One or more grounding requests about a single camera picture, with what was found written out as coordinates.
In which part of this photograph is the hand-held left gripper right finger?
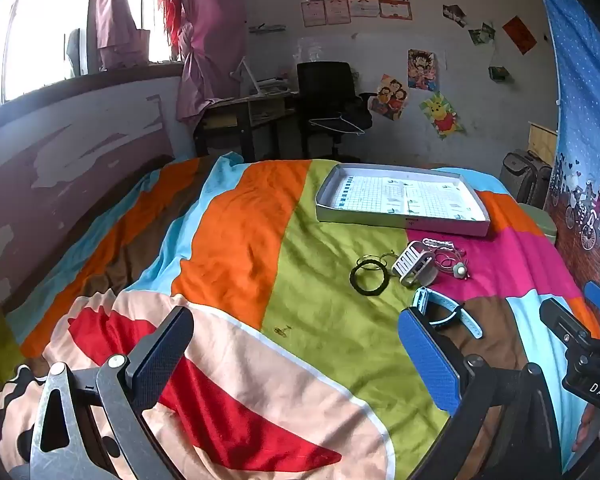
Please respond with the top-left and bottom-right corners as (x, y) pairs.
(397, 305), (563, 480)

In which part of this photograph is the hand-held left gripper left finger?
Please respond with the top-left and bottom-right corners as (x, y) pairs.
(10, 305), (196, 480)

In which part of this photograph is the light blue wrist watch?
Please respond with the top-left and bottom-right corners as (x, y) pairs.
(411, 286), (485, 339)

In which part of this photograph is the grey hair claw clip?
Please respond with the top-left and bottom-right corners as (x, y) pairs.
(393, 240), (439, 289)

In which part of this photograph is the thin metal bangle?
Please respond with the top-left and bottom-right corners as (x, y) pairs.
(357, 252), (399, 272)

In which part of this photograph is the black braided hair tie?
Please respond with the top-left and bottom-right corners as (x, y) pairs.
(349, 261), (389, 295)

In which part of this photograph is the white cardboard tray box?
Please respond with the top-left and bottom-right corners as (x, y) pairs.
(315, 163), (491, 237)

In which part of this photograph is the person's right hand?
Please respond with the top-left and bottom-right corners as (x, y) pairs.
(576, 401), (600, 457)

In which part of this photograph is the pale green bin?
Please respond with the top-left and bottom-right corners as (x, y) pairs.
(517, 202), (559, 247)

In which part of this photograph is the colourful patchwork blanket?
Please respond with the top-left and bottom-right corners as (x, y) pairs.
(0, 155), (600, 480)

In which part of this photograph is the dark grey suitcase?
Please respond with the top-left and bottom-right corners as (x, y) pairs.
(500, 149), (554, 206)

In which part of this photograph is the light wooden box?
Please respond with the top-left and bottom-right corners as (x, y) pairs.
(527, 121), (559, 164)

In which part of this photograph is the blue printed cloth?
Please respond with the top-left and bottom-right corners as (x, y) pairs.
(534, 0), (600, 342)

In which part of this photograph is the dark wooden desk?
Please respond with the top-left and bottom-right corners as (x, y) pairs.
(194, 91), (302, 162)

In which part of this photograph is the red paper sheet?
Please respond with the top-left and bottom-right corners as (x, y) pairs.
(502, 15), (538, 56)

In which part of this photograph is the stack of papers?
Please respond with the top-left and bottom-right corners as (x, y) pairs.
(255, 77), (299, 96)

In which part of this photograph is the black office chair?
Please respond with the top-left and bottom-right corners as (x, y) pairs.
(296, 61), (374, 159)

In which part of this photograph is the white desk lamp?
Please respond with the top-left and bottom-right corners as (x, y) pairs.
(230, 57), (261, 96)

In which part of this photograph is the pink curtain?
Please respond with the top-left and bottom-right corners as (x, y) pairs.
(94, 0), (152, 70)
(165, 0), (249, 124)

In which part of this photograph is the dark upright object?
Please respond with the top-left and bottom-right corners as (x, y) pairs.
(65, 27), (89, 79)

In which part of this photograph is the window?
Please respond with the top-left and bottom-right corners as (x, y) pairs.
(0, 0), (181, 117)

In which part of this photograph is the red hanging decoration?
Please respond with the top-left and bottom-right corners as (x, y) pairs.
(157, 0), (186, 56)

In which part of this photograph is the yellow bear wall poster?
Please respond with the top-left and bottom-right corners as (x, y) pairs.
(419, 91), (464, 141)

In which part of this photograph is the white wire hanger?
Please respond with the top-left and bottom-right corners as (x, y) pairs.
(308, 112), (366, 136)

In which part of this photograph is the cartoon family wall poster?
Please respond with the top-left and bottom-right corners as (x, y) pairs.
(368, 74), (410, 122)

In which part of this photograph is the small green wall photo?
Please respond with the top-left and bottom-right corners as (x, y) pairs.
(468, 22), (496, 46)

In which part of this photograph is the anime wall poster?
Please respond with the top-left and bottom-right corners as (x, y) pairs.
(407, 49), (440, 92)

